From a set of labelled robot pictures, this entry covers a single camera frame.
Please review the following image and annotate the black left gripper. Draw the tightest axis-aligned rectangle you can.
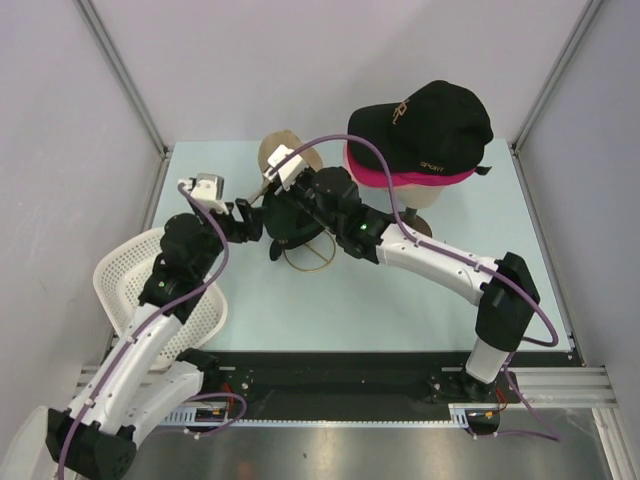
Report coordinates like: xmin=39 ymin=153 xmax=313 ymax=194
xmin=192 ymin=198 xmax=265 ymax=277

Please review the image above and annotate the green brim black cap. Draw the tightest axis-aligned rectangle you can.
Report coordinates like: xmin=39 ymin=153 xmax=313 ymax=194
xmin=262 ymin=193 xmax=324 ymax=246

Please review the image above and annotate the magenta mesh cap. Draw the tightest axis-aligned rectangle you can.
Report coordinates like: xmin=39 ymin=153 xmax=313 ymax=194
xmin=347 ymin=149 xmax=494 ymax=189

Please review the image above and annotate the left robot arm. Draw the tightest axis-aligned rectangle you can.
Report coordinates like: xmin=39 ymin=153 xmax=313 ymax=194
xmin=45 ymin=197 xmax=263 ymax=479

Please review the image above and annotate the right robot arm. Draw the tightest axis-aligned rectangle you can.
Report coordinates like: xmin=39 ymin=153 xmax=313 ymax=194
xmin=264 ymin=167 xmax=540 ymax=401

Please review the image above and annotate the black cap with gold lettering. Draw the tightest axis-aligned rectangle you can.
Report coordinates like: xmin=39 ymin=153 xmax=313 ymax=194
xmin=269 ymin=239 xmax=300 ymax=262

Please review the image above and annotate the wooden mannequin head stand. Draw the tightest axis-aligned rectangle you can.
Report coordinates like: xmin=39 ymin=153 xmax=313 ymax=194
xmin=395 ymin=185 xmax=444 ymax=237

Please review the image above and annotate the white plastic basket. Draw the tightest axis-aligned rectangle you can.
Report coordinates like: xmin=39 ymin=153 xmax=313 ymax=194
xmin=93 ymin=228 xmax=228 ymax=370

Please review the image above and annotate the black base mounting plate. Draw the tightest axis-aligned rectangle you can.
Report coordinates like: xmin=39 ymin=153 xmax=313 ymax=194
xmin=174 ymin=349 xmax=521 ymax=424

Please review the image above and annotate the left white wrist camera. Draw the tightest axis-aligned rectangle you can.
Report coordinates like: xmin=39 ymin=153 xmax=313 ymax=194
xmin=178 ymin=173 xmax=230 ymax=215

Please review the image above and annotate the gold wire hat stand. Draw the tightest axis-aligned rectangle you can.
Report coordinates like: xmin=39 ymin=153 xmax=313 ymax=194
xmin=284 ymin=232 xmax=337 ymax=273

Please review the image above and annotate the white slotted cable duct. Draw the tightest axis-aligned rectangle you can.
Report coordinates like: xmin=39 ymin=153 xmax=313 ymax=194
xmin=160 ymin=401 xmax=497 ymax=429

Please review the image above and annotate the left aluminium frame post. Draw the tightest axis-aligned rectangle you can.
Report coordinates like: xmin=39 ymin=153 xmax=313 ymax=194
xmin=73 ymin=0 xmax=168 ymax=158

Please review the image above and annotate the aluminium frame post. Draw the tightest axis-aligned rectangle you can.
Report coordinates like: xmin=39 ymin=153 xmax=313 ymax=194
xmin=510 ymin=0 xmax=605 ymax=155
xmin=73 ymin=0 xmax=168 ymax=158

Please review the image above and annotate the right aluminium frame post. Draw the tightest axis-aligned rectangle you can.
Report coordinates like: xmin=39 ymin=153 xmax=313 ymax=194
xmin=510 ymin=0 xmax=605 ymax=155

